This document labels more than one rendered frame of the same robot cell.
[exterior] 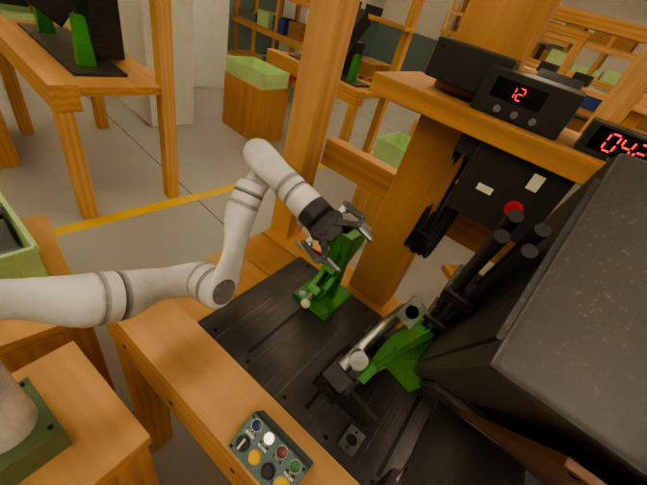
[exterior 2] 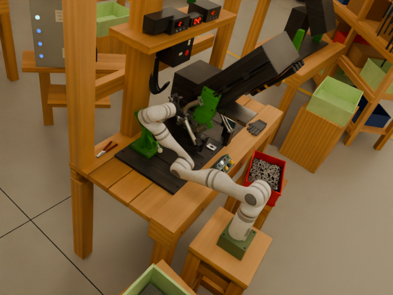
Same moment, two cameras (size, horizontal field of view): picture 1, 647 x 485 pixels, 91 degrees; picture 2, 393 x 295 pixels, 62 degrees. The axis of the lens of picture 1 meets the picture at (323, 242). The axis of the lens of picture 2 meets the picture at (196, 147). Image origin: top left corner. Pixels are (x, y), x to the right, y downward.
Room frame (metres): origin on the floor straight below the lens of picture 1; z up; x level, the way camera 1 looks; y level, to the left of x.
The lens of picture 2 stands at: (0.51, 1.42, 2.18)
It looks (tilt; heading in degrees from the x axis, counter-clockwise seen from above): 39 degrees down; 266
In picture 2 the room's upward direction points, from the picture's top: 15 degrees clockwise
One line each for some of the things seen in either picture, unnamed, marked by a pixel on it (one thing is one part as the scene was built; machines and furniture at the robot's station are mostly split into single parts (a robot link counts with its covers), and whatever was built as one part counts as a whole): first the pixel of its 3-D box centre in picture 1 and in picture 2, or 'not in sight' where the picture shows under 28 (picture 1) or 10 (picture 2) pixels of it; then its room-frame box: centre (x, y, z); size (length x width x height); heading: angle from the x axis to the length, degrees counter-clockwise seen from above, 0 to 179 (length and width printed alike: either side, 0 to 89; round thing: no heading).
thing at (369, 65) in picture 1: (368, 69); not in sight; (9.88, 0.27, 0.22); 1.20 x 0.81 x 0.44; 151
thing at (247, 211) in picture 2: not in sight; (254, 199); (0.14, 0.43, 1.18); 0.09 x 0.09 x 0.17; 56
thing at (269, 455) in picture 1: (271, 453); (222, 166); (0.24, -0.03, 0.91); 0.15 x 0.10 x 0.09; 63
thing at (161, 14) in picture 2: (471, 67); (158, 21); (0.75, -0.17, 1.59); 0.15 x 0.07 x 0.07; 63
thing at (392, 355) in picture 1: (421, 347); (209, 105); (0.40, -0.24, 1.17); 0.13 x 0.12 x 0.20; 63
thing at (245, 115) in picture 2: (476, 435); (224, 106); (0.30, -0.36, 1.11); 0.39 x 0.16 x 0.03; 153
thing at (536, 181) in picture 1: (507, 187); (175, 47); (0.66, -0.33, 1.42); 0.17 x 0.12 x 0.15; 63
